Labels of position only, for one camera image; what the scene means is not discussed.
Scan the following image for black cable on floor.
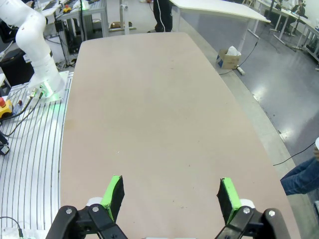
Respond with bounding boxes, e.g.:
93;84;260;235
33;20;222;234
273;141;317;167

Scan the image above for yellow red emergency stop button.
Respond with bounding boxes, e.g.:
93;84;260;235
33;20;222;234
0;97;13;120

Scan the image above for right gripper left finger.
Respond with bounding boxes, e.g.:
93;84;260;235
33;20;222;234
46;175;130;239

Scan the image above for person in black trousers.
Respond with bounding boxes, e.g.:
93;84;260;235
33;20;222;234
152;0;174;33

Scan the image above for aluminium slotted mounting plate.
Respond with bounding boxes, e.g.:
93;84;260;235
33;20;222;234
0;71;75;239

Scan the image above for seated person in background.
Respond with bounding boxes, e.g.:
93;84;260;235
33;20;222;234
290;0;309;18

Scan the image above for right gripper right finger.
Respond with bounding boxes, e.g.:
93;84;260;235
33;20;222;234
215;177;291;239

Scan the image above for thin black floor cable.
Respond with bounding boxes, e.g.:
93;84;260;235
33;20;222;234
219;37;261;75

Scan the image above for person in white shirt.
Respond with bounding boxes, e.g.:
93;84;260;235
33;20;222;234
280;136;319;196

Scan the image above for black controller box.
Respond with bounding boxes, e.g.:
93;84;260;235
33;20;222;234
0;48;34;85

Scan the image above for white table with white legs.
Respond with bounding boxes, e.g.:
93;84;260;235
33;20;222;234
169;0;272;48

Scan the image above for white column stand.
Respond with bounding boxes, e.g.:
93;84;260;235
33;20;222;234
119;0;137;35

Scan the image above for black base connector cable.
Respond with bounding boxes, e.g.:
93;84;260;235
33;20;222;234
0;92;45;137

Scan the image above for small cardboard box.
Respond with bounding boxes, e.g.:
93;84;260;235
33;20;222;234
216;49;242;70

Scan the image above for white background desk row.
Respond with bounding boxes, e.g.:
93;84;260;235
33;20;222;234
256;0;319;60

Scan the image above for white plastic bag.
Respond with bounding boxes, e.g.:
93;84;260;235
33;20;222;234
225;46;242;57

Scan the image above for aluminium frame equipment cart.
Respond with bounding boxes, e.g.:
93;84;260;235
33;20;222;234
54;0;110;68

